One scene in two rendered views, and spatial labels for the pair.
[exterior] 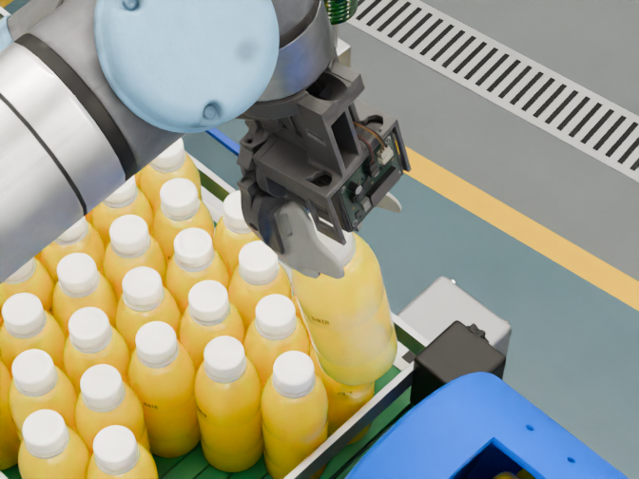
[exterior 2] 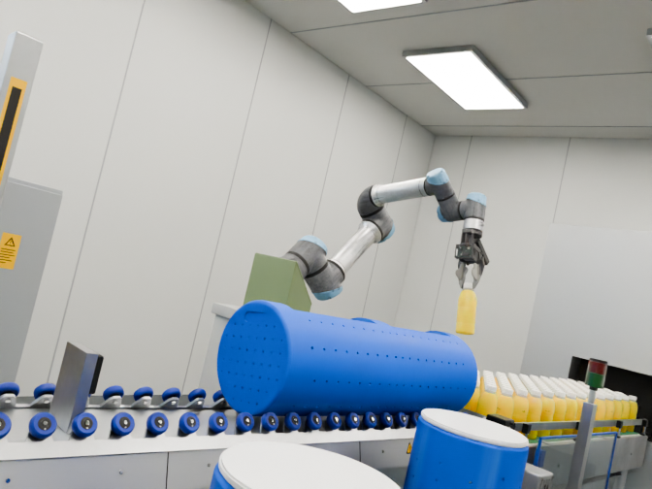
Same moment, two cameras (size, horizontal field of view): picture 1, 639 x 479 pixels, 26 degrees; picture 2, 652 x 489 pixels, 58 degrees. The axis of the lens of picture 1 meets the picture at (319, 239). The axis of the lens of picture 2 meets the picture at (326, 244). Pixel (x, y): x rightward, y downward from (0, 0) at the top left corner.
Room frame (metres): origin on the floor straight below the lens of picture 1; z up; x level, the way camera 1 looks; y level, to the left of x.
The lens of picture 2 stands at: (0.10, -2.15, 1.31)
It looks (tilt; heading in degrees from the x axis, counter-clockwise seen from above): 4 degrees up; 91
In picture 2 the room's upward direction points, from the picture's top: 13 degrees clockwise
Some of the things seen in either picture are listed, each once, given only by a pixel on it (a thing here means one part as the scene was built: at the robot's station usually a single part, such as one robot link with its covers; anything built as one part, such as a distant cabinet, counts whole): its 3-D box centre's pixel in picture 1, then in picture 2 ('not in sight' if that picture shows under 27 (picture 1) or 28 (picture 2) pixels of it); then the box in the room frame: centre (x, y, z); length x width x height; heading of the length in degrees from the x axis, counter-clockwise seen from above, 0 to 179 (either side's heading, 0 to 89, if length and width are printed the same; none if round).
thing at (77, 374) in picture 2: not in sight; (77, 385); (-0.34, -0.99, 1.00); 0.10 x 0.04 x 0.15; 136
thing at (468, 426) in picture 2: not in sight; (472, 427); (0.55, -0.60, 1.03); 0.28 x 0.28 x 0.01
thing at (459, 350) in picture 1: (453, 385); (497, 431); (0.76, -0.14, 0.95); 0.10 x 0.07 x 0.10; 136
